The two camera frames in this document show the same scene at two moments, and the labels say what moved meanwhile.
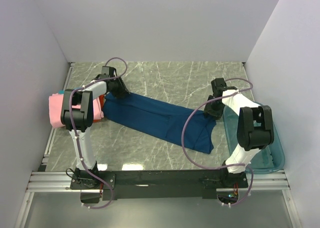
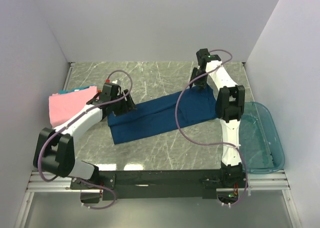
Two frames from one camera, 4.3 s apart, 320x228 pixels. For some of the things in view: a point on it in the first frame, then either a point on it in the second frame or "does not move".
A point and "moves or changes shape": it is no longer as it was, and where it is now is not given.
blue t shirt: [161, 119] moves or changes shape
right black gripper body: [214, 108] -> [200, 81]
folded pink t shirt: [56, 103] does not move
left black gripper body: [118, 88] -> [120, 106]
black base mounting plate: [171, 184] does not move
